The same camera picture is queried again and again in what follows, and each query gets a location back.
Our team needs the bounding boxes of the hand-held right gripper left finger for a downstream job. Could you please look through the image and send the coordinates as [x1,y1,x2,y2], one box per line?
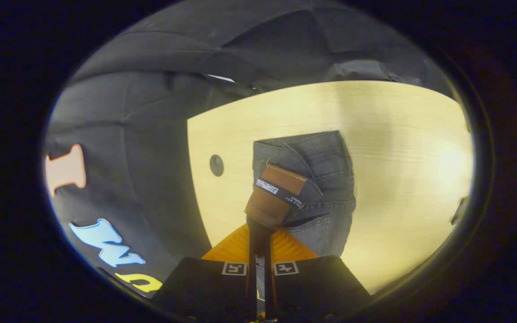
[150,215,260,323]

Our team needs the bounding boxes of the dark grey jeans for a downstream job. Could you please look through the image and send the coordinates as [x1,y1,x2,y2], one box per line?
[244,130,358,314]

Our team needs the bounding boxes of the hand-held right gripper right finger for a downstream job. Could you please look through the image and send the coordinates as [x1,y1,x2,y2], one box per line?
[264,227,372,323]

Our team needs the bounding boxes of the small dark object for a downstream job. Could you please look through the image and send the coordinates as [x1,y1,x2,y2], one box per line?
[450,196,469,226]

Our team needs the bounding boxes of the round dark table grommet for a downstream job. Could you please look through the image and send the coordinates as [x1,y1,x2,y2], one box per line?
[210,154,225,177]

